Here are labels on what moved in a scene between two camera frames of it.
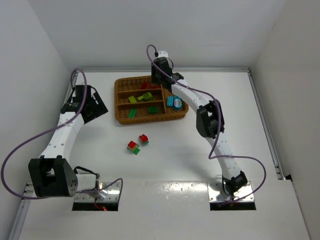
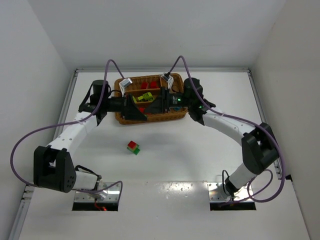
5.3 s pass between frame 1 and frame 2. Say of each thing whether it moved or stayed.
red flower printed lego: stayed
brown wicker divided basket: stayed
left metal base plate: stayed
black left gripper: moved
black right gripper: moved
